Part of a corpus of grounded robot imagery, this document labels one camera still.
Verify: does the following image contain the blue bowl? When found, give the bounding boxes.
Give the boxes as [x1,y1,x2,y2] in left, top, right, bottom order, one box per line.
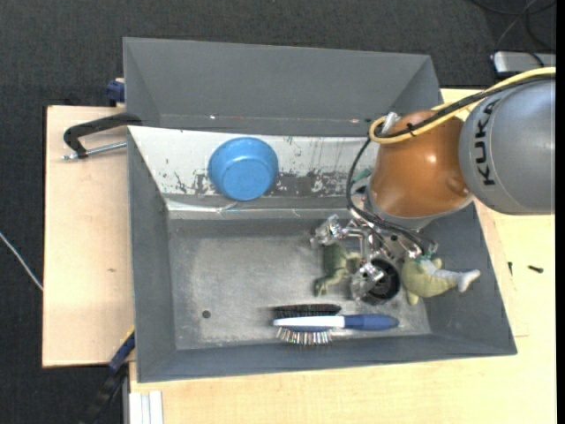
[207,136,281,202]

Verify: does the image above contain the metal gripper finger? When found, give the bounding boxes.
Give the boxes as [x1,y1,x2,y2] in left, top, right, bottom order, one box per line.
[350,261,386,302]
[309,213,346,249]

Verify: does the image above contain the black round container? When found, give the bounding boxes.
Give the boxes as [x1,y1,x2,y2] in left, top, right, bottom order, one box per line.
[358,257,403,307]

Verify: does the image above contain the green toy dinosaur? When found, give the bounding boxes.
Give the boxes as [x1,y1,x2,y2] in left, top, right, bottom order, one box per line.
[313,239,364,299]

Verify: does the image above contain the pale green plush toy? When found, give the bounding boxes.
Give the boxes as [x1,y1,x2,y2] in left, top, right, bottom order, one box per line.
[400,256,460,307]

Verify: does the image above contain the grey metal bin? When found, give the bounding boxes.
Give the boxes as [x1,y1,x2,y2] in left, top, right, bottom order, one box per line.
[122,36,518,383]

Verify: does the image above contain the white and blue brush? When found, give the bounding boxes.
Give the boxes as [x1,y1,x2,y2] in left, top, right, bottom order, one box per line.
[267,302,401,348]

